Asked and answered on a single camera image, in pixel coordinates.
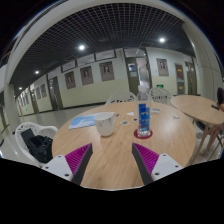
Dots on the black phone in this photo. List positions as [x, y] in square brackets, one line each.
[215, 107]

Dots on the blue and white paper booklet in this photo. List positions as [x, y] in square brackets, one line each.
[81, 121]

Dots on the small flat card box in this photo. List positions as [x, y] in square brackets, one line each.
[155, 110]

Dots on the open dark green doorway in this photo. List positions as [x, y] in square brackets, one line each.
[132, 78]

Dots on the person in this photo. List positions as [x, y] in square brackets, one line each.
[220, 96]

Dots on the white ceramic mug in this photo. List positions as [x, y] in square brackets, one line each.
[104, 125]

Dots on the green exit sign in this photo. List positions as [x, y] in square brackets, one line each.
[160, 86]

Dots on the clear blue-labelled water bottle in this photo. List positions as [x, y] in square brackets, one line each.
[144, 120]

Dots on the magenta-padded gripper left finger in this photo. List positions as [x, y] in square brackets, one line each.
[78, 159]

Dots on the framed wall portraits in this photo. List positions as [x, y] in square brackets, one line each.
[106, 70]

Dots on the round ceiling lights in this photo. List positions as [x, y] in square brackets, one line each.
[81, 47]

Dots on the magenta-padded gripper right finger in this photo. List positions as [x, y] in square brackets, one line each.
[147, 159]

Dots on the black bag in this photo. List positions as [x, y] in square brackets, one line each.
[40, 146]

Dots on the round wooden table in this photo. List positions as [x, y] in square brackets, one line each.
[196, 106]

